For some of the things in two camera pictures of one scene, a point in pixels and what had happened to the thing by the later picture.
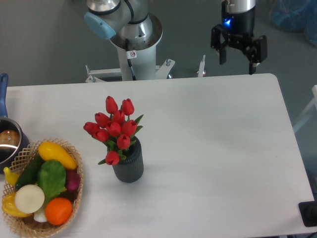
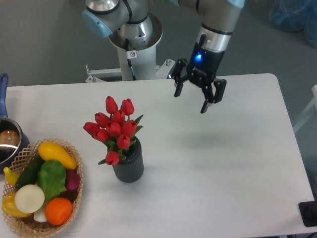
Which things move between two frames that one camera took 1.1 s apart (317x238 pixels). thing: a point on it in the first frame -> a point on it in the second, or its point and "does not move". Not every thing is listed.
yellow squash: [48, 151] does not move
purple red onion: [72, 180] does not move
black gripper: [238, 29] -> [202, 67]
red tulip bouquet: [116, 130] does not move
